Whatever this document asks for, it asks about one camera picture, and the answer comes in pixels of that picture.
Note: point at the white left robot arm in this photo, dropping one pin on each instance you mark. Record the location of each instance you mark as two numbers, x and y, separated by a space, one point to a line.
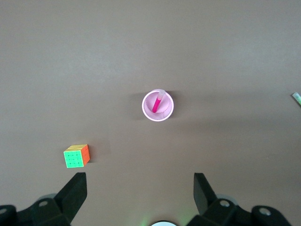
163 224

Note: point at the colourful puzzle cube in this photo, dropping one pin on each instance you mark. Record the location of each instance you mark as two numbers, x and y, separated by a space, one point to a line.
73 160

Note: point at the green marker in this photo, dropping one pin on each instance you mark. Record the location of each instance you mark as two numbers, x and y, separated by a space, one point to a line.
297 98

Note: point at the pink marker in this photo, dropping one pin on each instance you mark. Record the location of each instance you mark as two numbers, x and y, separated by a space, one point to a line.
156 104

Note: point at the pink mesh cup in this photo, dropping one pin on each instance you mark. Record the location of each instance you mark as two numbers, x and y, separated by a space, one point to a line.
150 115

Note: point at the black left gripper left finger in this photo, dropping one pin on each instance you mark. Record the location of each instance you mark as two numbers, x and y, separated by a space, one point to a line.
70 200

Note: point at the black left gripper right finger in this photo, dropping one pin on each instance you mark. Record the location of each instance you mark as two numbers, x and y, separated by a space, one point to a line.
211 209

